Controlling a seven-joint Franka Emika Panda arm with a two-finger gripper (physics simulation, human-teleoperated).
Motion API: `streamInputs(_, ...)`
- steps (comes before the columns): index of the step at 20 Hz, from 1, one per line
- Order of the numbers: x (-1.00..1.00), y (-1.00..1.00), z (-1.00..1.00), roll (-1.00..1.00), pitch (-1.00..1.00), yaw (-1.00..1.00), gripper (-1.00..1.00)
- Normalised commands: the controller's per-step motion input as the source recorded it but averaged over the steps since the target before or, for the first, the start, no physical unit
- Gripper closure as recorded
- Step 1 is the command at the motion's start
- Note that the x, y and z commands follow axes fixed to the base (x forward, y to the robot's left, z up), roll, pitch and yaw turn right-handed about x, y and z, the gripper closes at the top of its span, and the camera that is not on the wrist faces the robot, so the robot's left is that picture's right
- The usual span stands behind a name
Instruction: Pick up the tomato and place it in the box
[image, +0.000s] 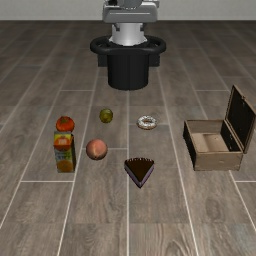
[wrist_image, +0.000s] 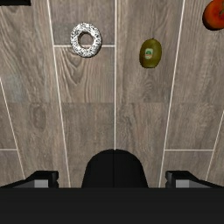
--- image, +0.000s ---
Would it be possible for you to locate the red tomato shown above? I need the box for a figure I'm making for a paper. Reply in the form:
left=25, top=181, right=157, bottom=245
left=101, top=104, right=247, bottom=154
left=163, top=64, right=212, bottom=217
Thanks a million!
left=55, top=115, right=76, bottom=133

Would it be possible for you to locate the wooden box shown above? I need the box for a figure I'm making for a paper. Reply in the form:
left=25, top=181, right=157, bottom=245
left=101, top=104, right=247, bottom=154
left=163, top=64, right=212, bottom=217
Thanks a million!
left=182, top=119, right=245, bottom=172

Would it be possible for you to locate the wooden box lid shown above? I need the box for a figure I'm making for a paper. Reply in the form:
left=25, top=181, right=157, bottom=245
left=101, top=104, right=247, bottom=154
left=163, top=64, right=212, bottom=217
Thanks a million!
left=224, top=84, right=256, bottom=155

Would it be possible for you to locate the white frosted donut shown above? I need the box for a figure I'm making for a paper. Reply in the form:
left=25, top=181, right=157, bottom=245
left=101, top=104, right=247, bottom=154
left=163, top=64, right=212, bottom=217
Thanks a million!
left=136, top=115, right=158, bottom=131

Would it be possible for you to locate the green round fruit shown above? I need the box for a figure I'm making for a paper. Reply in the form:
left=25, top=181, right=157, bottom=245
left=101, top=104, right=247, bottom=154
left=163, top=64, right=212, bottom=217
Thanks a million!
left=98, top=108, right=114, bottom=124

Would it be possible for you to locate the pink peach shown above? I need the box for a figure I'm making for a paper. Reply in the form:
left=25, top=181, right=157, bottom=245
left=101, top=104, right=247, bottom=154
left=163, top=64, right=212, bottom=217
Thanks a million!
left=85, top=138, right=109, bottom=161

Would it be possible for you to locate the chocolate cake wedge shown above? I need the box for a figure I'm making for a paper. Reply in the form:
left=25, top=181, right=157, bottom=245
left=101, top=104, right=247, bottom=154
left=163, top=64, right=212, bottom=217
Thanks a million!
left=123, top=157, right=156, bottom=189

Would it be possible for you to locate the orange juice carton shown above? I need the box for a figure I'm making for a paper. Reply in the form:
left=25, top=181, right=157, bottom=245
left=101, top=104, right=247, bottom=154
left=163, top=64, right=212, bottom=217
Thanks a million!
left=53, top=130, right=77, bottom=174

